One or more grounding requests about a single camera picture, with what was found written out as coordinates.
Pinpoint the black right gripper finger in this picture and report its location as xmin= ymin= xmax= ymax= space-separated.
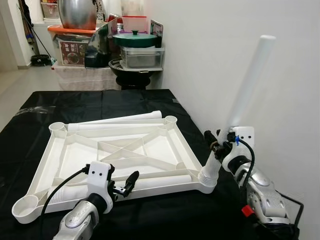
xmin=203 ymin=130 xmax=222 ymax=152

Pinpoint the white plastic children table top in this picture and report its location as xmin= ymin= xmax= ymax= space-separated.
xmin=11 ymin=115 xmax=219 ymax=224

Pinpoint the black plastic table cover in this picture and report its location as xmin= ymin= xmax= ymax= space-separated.
xmin=0 ymin=89 xmax=301 ymax=240

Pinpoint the black round wok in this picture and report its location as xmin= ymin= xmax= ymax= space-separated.
xmin=108 ymin=59 xmax=163 ymax=91

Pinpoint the translucent storage box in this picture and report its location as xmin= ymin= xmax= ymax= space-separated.
xmin=52 ymin=65 xmax=121 ymax=92

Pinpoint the clear plastic container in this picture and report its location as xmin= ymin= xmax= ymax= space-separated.
xmin=120 ymin=46 xmax=166 ymax=70

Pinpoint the black plastic bag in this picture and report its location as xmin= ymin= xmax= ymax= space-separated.
xmin=84 ymin=22 xmax=113 ymax=68

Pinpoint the brown printed carton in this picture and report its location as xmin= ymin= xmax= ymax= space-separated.
xmin=56 ymin=36 xmax=90 ymax=67

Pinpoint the dark printed flat box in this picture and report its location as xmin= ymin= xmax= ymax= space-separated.
xmin=150 ymin=19 xmax=165 ymax=37

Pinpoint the green pot with lid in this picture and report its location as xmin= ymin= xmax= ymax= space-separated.
xmin=112 ymin=30 xmax=160 ymax=48

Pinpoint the black round robot vacuum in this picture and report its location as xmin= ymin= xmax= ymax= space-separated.
xmin=30 ymin=54 xmax=52 ymax=67

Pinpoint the orange plastic tray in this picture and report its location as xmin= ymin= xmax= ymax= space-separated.
xmin=47 ymin=25 xmax=98 ymax=36

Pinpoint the large silver metal pot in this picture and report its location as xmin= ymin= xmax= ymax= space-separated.
xmin=57 ymin=0 xmax=98 ymax=30

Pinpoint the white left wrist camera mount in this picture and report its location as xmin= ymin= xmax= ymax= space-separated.
xmin=86 ymin=161 xmax=115 ymax=211

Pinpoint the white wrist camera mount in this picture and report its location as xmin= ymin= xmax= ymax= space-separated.
xmin=221 ymin=126 xmax=255 ymax=174
xmin=86 ymin=161 xmax=115 ymax=211

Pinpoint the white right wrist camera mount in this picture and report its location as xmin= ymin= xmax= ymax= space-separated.
xmin=221 ymin=126 xmax=255 ymax=174

